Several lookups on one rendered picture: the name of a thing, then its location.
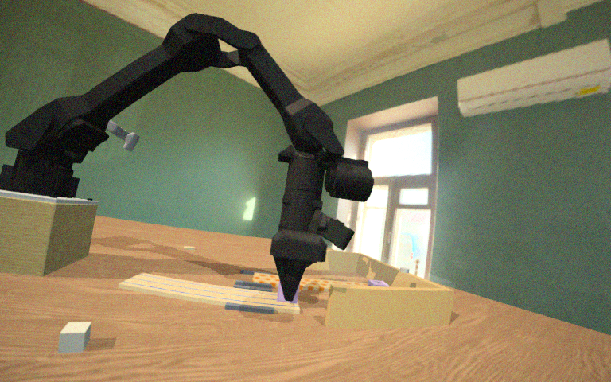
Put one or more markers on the orange polka-dot strip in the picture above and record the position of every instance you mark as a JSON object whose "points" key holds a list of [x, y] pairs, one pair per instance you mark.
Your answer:
{"points": [[305, 284]]}

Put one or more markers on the pink labelled cube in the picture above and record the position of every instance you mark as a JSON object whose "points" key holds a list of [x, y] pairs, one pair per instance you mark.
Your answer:
{"points": [[280, 297]]}

